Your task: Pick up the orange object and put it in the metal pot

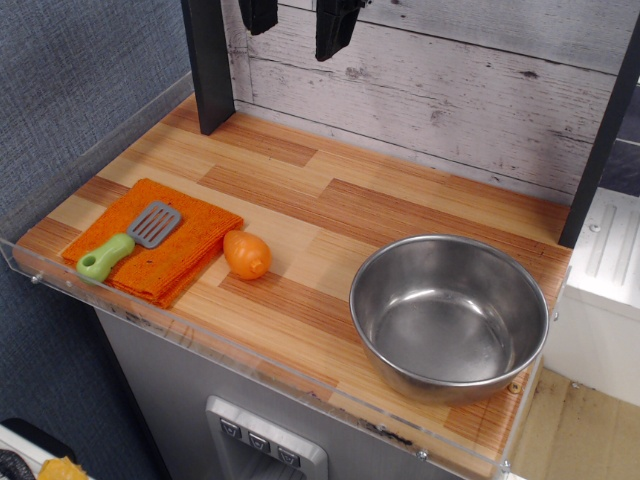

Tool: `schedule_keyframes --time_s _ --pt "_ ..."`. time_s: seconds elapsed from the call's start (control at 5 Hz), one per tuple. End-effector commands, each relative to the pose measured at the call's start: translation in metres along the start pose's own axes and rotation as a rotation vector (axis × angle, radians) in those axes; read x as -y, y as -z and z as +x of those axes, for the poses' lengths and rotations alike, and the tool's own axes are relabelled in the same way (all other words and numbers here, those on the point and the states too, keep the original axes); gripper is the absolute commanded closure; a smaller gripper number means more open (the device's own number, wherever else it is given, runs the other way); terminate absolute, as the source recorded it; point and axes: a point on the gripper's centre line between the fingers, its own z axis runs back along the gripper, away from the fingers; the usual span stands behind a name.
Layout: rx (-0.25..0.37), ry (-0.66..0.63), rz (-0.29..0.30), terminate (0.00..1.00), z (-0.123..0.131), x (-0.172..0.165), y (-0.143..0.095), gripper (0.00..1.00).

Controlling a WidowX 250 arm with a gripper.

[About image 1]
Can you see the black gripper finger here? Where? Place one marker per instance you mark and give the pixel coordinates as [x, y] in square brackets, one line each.
[335, 23]
[259, 16]

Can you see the orange toy carrot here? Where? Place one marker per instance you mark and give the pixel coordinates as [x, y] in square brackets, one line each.
[247, 255]

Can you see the silver metal bowl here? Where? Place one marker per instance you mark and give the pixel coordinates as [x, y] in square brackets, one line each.
[446, 319]

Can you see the grey toy kitchen cabinet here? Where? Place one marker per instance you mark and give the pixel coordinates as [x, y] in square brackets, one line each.
[171, 385]

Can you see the white appliance at right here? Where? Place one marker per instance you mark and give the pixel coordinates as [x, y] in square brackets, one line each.
[594, 333]

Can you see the silver dispenser button panel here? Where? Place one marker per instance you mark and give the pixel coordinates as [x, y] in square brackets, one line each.
[250, 447]

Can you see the yellow object bottom left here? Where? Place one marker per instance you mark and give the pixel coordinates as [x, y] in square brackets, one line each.
[61, 469]

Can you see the dark grey left post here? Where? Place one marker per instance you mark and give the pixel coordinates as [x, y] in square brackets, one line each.
[208, 55]

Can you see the dark grey post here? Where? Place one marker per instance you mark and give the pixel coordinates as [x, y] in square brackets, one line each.
[612, 120]
[208, 55]

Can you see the green handled grey spatula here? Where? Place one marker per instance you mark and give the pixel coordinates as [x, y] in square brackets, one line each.
[148, 230]

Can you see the dark grey right post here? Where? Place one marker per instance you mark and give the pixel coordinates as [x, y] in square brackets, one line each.
[612, 120]

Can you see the clear acrylic guard rail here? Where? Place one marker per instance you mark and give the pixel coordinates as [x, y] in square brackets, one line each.
[323, 205]

